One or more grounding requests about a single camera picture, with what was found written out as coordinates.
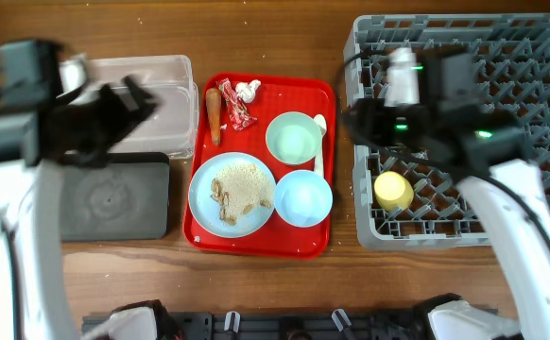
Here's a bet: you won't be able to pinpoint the yellow plastic cup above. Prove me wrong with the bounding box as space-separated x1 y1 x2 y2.
373 171 414 212

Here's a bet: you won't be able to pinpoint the white plastic spoon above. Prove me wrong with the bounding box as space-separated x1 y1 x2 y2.
314 114 327 178

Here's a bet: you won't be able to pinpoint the pale green bowl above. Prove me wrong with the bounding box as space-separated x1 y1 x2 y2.
266 111 322 165

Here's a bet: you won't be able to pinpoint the light blue bowl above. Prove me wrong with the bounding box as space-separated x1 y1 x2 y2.
274 170 333 228

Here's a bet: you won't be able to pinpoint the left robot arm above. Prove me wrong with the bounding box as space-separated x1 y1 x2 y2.
0 39 160 339

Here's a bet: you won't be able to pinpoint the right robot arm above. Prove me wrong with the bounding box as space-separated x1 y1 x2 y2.
342 46 550 339

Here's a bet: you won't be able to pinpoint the grey dishwasher rack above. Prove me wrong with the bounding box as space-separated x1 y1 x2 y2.
343 14 550 250

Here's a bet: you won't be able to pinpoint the clear plastic bin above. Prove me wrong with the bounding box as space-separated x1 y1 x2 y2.
73 55 199 159

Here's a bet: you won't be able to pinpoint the orange carrot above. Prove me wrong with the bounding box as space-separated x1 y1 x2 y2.
205 88 222 145

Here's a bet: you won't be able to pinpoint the black plastic tray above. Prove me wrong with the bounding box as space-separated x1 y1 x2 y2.
60 152 170 242

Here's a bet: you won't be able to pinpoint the red candy wrapper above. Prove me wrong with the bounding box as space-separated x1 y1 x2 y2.
217 78 258 131

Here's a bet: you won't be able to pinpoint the crumpled white tissue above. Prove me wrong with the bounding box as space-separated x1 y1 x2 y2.
235 79 261 103

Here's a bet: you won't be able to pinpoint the light blue plate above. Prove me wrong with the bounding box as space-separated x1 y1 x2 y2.
188 152 276 238

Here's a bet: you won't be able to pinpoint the food scraps on plate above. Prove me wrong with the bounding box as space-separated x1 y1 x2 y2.
210 163 274 226

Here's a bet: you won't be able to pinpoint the red plastic tray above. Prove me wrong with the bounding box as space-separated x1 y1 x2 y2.
181 72 336 259

